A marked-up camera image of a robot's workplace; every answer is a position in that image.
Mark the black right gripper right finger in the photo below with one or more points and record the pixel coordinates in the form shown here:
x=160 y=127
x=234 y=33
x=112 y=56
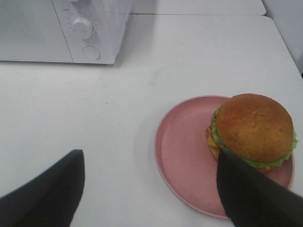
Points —
x=250 y=199

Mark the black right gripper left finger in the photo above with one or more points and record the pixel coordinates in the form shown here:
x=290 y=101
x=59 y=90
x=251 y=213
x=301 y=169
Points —
x=50 y=199

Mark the burger with lettuce and tomato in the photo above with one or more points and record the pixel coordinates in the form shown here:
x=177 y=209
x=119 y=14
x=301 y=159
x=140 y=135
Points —
x=257 y=128

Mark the pink round plate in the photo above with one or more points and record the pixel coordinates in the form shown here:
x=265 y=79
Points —
x=183 y=157

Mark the round white door-release button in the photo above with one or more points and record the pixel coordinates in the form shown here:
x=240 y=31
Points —
x=91 y=52

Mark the white microwave door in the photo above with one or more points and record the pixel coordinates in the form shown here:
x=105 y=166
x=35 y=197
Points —
x=30 y=31

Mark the white timer knob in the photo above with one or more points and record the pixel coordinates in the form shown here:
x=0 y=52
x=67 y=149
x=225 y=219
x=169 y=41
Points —
x=82 y=28

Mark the white microwave oven body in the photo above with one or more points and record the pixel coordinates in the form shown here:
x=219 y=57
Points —
x=109 y=18

